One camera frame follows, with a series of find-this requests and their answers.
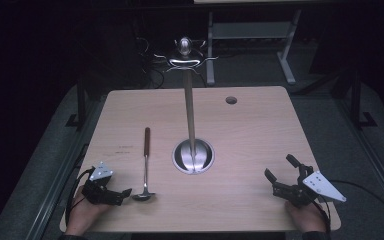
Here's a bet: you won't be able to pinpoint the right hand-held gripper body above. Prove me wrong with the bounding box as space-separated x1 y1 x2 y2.
272 165 347 209

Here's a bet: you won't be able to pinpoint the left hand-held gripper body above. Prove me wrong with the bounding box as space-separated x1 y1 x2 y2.
81 161 125 206

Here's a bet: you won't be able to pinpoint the steel ladle with brown handle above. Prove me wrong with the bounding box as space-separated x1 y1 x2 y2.
132 126 156 202

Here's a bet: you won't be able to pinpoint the steel utensil stand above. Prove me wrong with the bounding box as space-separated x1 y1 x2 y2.
153 36 219 175

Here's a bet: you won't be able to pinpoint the person's right hand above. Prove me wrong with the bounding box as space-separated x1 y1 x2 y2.
284 199 328 234

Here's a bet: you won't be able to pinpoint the person's left hand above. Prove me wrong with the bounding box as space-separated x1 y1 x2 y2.
64 185 112 237

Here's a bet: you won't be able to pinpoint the black metal stand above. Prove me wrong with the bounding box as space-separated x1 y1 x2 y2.
345 68 378 130
64 74 88 131

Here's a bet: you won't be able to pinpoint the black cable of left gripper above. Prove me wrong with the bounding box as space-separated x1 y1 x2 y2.
64 167 96 228

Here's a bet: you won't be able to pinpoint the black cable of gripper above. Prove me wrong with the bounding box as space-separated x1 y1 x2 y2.
64 167 96 228
313 179 384 234

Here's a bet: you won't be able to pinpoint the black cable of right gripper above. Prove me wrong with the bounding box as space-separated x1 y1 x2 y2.
313 179 384 234

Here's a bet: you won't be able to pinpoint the black floor cables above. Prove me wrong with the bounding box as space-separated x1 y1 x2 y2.
134 33 168 89

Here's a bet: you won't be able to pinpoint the white metal desk frame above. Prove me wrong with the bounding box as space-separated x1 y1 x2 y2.
205 9 303 87

